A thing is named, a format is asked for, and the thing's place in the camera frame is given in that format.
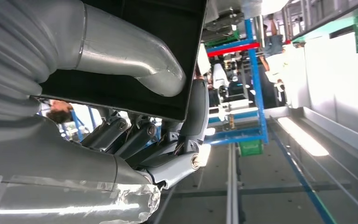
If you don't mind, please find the long ceiling light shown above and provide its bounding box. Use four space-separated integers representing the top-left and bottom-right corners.
276 116 330 158

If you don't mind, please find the person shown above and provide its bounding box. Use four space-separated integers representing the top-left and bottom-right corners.
45 99 75 125
261 14 286 59

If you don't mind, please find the grey ceiling rail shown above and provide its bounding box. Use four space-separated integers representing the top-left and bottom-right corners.
226 142 240 224

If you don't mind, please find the blue metal shelf rack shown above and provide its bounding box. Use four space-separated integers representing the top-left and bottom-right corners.
203 18 270 146

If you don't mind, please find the green plastic crate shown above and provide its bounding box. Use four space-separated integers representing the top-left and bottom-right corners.
238 140 264 157

